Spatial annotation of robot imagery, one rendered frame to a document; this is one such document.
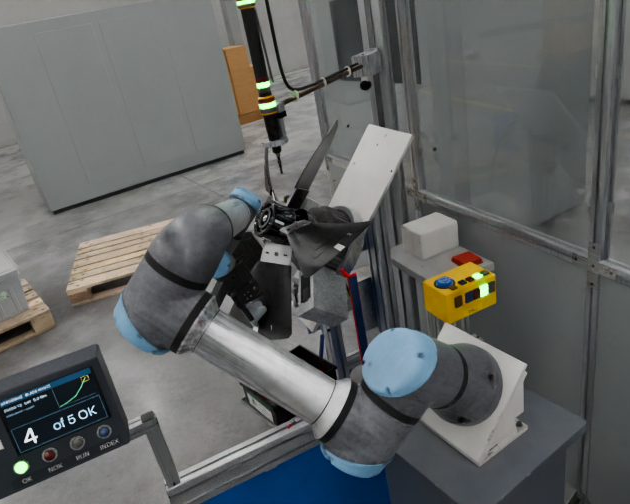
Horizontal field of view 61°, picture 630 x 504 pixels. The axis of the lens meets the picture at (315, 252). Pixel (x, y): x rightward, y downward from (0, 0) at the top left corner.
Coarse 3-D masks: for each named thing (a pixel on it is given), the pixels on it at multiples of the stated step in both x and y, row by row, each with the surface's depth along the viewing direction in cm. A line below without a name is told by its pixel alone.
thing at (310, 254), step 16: (320, 224) 152; (336, 224) 148; (352, 224) 144; (368, 224) 138; (288, 240) 149; (304, 240) 145; (320, 240) 142; (336, 240) 139; (352, 240) 135; (304, 256) 139; (320, 256) 136; (304, 272) 135
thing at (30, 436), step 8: (24, 424) 98; (32, 424) 99; (40, 424) 99; (16, 432) 98; (24, 432) 98; (32, 432) 99; (40, 432) 99; (16, 440) 98; (24, 440) 98; (32, 440) 99; (40, 440) 99; (24, 448) 99; (32, 448) 99
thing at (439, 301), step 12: (468, 264) 145; (456, 276) 141; (468, 276) 140; (492, 276) 138; (432, 288) 138; (444, 288) 136; (468, 288) 136; (432, 300) 140; (444, 300) 135; (480, 300) 139; (492, 300) 141; (432, 312) 142; (444, 312) 136; (456, 312) 137; (468, 312) 139
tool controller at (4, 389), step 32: (96, 352) 105; (0, 384) 102; (32, 384) 98; (64, 384) 100; (96, 384) 102; (0, 416) 97; (32, 416) 99; (64, 416) 101; (96, 416) 103; (0, 448) 97; (64, 448) 101; (96, 448) 103; (0, 480) 98; (32, 480) 100
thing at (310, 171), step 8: (336, 120) 152; (336, 128) 164; (328, 136) 156; (320, 144) 148; (328, 144) 163; (320, 152) 158; (312, 160) 155; (320, 160) 163; (304, 168) 153; (312, 168) 160; (304, 176) 158; (312, 176) 164; (296, 184) 156; (304, 184) 162
